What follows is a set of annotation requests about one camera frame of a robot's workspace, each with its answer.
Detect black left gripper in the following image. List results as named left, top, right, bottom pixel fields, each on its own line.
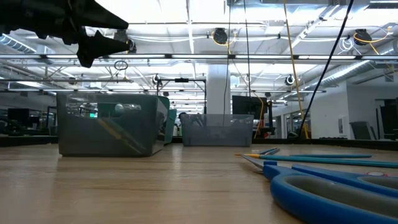
left=30, top=0, right=131, bottom=68

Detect blue-handled paintbrush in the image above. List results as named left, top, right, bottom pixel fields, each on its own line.
left=289, top=153, right=373, bottom=159
left=259, top=147, right=281, bottom=156
left=234, top=152, right=398, bottom=169

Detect blue-handled scissors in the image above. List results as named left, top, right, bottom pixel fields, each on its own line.
left=239, top=153, right=398, bottom=224

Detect tall grey translucent bin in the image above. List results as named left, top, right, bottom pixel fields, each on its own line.
left=56, top=92, right=170, bottom=157

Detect small dark background monitor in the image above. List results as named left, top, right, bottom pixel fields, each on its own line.
left=7, top=108, right=30, bottom=126

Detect teal plastic bin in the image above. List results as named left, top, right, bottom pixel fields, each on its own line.
left=157, top=95, right=178, bottom=146

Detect wide grey translucent bin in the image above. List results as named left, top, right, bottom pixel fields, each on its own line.
left=180, top=113, right=255, bottom=147

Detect black background monitor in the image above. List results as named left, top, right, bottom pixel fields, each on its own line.
left=231, top=95, right=269, bottom=121

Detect dark background cabinet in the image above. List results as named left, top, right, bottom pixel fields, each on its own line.
left=379, top=99, right=398, bottom=141

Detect black coiled hanging cable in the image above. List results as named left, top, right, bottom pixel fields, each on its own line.
left=243, top=0, right=252, bottom=98

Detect thick yellow hanging cable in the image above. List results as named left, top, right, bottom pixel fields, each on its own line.
left=282, top=0, right=310, bottom=140

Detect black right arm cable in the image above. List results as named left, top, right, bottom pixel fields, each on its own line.
left=298, top=0, right=355, bottom=139

